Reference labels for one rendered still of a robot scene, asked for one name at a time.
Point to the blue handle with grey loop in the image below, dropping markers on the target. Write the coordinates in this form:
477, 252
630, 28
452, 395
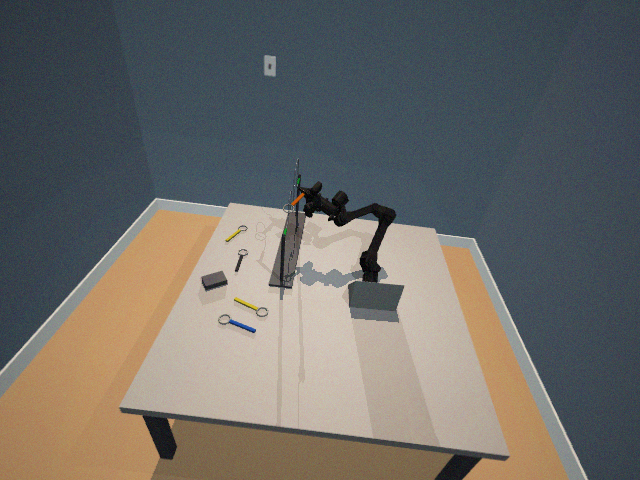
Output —
237, 324

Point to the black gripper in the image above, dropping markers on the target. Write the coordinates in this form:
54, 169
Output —
313, 193

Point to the orange handle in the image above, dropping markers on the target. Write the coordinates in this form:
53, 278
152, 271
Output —
294, 202

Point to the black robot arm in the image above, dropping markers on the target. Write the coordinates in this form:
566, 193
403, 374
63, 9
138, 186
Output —
368, 259

